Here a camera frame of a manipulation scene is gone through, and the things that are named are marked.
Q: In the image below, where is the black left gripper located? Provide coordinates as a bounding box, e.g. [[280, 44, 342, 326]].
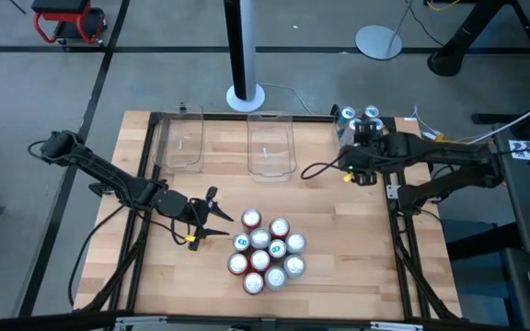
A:
[[156, 186, 236, 252]]

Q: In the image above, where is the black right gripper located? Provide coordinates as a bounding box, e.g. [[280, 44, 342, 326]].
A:
[[340, 122, 393, 186]]

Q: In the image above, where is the red soda can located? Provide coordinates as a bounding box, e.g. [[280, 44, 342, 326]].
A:
[[226, 252, 249, 276], [242, 271, 265, 296], [249, 249, 272, 272], [269, 216, 292, 239], [240, 207, 263, 230]]

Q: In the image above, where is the clear plastic bin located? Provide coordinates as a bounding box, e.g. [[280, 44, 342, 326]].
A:
[[153, 104, 206, 175], [328, 105, 388, 180], [245, 111, 299, 184]]

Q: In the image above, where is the gray round-base thin stand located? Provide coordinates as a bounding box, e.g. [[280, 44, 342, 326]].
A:
[[354, 0, 413, 62]]

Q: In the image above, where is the black desk leg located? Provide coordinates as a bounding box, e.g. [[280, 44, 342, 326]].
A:
[[426, 0, 510, 78]]

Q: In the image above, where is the black desk foot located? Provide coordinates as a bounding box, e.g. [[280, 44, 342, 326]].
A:
[[470, 112, 517, 126]]

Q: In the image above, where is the black desk crossbeam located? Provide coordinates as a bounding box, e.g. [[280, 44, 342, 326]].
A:
[[444, 221, 524, 263]]

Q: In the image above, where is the black crossbar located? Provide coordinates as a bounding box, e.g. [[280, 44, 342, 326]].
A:
[[0, 310, 530, 331]]

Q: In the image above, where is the red-framed black stool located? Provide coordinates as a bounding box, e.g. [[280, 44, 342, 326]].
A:
[[30, 0, 109, 47]]

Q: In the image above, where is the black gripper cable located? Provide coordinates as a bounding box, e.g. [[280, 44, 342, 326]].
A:
[[168, 213, 193, 246], [300, 154, 347, 181]]

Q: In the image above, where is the thin white cable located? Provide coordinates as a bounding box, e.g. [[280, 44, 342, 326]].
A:
[[411, 104, 432, 134]]

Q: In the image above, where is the long yellow cable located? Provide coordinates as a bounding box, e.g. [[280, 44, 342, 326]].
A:
[[425, 131, 496, 149]]

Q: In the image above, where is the gray floor cable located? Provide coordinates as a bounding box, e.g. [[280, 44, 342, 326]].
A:
[[258, 82, 316, 116]]

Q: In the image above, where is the silver bracket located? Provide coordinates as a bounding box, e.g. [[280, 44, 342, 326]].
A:
[[113, 315, 170, 331], [369, 321, 425, 331]]

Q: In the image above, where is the black floor cable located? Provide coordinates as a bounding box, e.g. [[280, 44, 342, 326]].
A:
[[404, 0, 445, 48]]

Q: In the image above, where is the short yellow cable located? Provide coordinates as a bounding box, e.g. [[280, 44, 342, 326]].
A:
[[425, 0, 460, 12]]

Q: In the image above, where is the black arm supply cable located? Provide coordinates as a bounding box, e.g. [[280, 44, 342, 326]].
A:
[[67, 201, 131, 308]]

